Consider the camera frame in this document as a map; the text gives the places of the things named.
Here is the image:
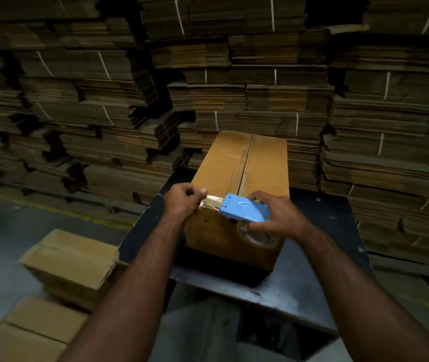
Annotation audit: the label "person's left forearm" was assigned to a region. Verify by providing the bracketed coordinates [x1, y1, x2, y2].
[57, 213, 190, 362]

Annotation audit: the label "stacks of flattened cardboard boxes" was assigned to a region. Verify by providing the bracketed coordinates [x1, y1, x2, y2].
[0, 0, 429, 270]

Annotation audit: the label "person's left hand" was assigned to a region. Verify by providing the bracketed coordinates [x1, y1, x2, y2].
[163, 183, 208, 223]

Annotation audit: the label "clear packing tape roll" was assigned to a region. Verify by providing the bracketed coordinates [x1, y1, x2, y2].
[199, 195, 280, 250]

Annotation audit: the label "person's right forearm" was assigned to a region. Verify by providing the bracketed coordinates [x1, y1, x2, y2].
[295, 226, 429, 362]

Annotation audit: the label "blue tape dispenser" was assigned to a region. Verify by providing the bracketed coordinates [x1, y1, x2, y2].
[219, 192, 271, 223]

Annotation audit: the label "tall brown cardboard box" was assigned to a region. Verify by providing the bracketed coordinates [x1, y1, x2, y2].
[184, 130, 290, 272]

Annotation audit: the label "black metal work table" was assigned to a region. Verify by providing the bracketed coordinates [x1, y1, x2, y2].
[118, 167, 375, 336]

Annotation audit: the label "closed brown cardboard box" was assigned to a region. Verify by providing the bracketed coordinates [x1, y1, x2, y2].
[18, 229, 121, 311]
[0, 296, 88, 362]

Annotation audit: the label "person's right hand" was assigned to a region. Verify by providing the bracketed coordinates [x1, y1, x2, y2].
[242, 191, 310, 242]

